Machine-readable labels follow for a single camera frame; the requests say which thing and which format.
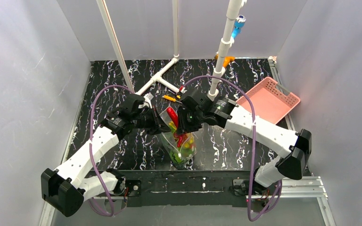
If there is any yellow toy banana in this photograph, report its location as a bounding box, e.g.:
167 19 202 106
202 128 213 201
182 134 194 149

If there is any green toy watermelon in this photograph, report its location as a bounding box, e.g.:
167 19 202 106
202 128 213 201
169 152 184 164

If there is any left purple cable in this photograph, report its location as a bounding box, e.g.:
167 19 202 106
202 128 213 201
88 85 135 217

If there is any orange object at back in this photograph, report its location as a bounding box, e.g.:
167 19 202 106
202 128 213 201
222 56 235 68

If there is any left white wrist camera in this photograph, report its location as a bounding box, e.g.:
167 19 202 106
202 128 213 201
137 93 153 109

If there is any green toy bell pepper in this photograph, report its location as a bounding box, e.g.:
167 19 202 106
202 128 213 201
180 146 196 159

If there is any clear polka dot zip bag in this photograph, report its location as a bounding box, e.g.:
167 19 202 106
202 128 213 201
159 110 197 169

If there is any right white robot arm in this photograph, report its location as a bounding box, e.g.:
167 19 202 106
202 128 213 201
177 90 312 188

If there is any purple cable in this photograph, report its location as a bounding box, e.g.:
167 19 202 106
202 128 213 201
178 75 283 222
88 85 135 217

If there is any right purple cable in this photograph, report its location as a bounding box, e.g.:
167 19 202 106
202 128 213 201
178 75 283 222

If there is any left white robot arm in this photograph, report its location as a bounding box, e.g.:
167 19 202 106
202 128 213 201
41 94 171 217

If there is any white pvc pipe frame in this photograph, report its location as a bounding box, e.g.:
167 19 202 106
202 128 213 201
96 0 247 101

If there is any blue hanging bottle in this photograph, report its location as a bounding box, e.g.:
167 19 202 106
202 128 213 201
231 15 247 39

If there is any red toy chili pepper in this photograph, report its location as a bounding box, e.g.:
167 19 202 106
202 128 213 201
166 107 183 148

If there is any orange handled screwdriver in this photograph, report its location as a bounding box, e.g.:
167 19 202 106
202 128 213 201
163 95 181 104

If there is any pink plastic basket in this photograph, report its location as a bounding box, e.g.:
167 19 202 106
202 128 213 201
246 77 300 124

